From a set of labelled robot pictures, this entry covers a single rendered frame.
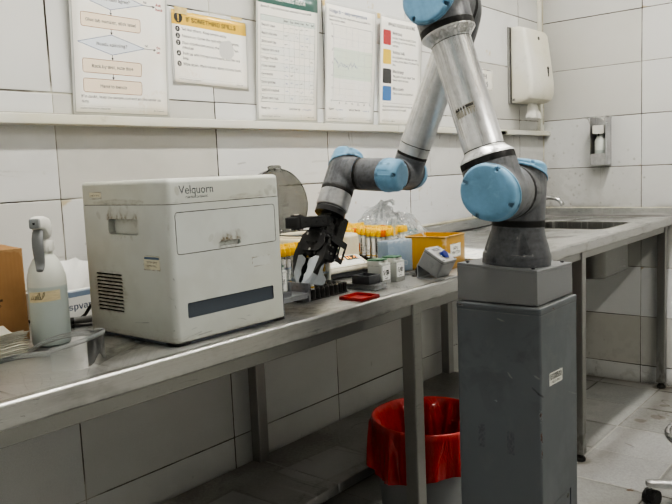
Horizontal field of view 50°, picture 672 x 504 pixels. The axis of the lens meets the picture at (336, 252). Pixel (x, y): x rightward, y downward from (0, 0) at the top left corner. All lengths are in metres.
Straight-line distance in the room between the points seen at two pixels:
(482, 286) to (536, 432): 0.33
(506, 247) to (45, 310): 0.94
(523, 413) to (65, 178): 1.22
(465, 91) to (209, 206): 0.57
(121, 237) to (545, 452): 0.98
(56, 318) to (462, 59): 0.94
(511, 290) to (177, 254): 0.71
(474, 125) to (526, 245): 0.29
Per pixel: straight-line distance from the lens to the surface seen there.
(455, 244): 2.15
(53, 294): 1.43
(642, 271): 4.06
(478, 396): 1.68
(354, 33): 2.75
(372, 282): 1.82
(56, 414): 1.21
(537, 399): 1.61
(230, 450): 2.37
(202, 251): 1.35
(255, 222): 1.43
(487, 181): 1.47
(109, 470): 2.10
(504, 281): 1.60
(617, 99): 4.07
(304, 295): 1.57
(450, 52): 1.55
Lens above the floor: 1.18
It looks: 6 degrees down
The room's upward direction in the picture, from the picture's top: 2 degrees counter-clockwise
